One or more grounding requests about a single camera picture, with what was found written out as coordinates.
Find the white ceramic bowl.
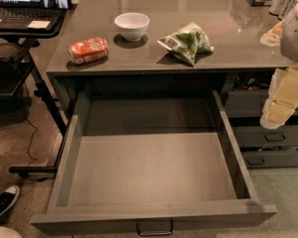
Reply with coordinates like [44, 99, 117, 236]
[114, 12, 150, 42]

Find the open grey top drawer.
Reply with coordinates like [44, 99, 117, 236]
[31, 92, 277, 236]

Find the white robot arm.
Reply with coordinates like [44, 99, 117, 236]
[260, 3, 298, 129]

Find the black laptop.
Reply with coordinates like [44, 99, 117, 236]
[0, 0, 65, 32]

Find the grey cabinet counter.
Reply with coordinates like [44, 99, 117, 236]
[45, 0, 298, 117]

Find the black and white sneaker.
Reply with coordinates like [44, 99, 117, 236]
[0, 185, 20, 218]

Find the black cable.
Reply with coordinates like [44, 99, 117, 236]
[21, 82, 39, 167]

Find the green chip bag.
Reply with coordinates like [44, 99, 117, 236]
[157, 22, 214, 66]

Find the yellow sticky note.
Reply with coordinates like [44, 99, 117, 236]
[27, 21, 50, 29]

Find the black smartphone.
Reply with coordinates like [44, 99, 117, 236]
[41, 0, 73, 10]

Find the orange soda can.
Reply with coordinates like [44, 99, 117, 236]
[68, 38, 109, 64]

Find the grey side drawer unit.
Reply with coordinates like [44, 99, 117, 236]
[223, 71, 298, 169]

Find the black laptop stand cart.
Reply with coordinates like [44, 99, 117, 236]
[0, 10, 68, 177]

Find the metal drawer handle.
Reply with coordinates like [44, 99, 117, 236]
[136, 220, 174, 237]

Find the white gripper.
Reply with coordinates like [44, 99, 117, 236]
[259, 64, 298, 130]

